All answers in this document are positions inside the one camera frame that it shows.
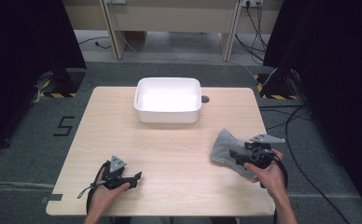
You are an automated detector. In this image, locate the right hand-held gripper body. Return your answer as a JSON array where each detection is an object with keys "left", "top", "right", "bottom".
[{"left": 244, "top": 133, "right": 286, "bottom": 171}]

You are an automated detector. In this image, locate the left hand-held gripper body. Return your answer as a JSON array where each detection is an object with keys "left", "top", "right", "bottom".
[{"left": 103, "top": 155, "right": 131, "bottom": 190}]

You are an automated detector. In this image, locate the grey cloth garment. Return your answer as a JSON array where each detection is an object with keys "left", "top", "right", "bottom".
[{"left": 209, "top": 128, "right": 259, "bottom": 181}]

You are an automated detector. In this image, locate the white plastic bin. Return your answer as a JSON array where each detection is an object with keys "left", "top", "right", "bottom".
[{"left": 133, "top": 77, "right": 202, "bottom": 124}]

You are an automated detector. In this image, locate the person's left hand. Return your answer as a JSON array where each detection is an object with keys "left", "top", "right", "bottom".
[{"left": 90, "top": 174, "right": 131, "bottom": 216}]

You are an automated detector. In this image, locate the person's right hand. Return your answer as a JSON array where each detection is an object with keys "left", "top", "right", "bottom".
[{"left": 244, "top": 150, "right": 287, "bottom": 200}]

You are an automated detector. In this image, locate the grey floor tape piece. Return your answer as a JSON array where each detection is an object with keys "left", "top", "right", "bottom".
[{"left": 40, "top": 193, "right": 63, "bottom": 205}]

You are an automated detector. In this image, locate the black stand base striped tape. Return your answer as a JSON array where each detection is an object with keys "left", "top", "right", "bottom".
[
  {"left": 253, "top": 72, "right": 300, "bottom": 102},
  {"left": 33, "top": 68, "right": 87, "bottom": 99}
]

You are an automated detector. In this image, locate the black curtain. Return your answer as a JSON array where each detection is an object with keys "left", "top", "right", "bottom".
[
  {"left": 0, "top": 0, "right": 87, "bottom": 158},
  {"left": 262, "top": 0, "right": 362, "bottom": 220}
]

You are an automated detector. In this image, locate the beige desk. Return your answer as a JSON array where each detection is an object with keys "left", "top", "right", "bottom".
[{"left": 61, "top": 0, "right": 285, "bottom": 63}]

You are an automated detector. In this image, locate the grey strap on left gripper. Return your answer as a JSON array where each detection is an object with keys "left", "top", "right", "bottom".
[{"left": 77, "top": 181, "right": 104, "bottom": 200}]

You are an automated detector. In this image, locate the black floor cable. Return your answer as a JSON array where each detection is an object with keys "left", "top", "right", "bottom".
[
  {"left": 258, "top": 104, "right": 314, "bottom": 131},
  {"left": 285, "top": 105, "right": 352, "bottom": 224}
]

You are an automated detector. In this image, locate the black power cables bundle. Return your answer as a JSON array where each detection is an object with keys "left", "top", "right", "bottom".
[{"left": 234, "top": 1, "right": 269, "bottom": 65}]

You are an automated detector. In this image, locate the black cable with plug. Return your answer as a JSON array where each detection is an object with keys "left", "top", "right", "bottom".
[{"left": 77, "top": 36, "right": 113, "bottom": 50}]

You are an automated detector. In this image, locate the white wall socket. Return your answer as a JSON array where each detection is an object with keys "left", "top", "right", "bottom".
[{"left": 242, "top": 0, "right": 265, "bottom": 8}]

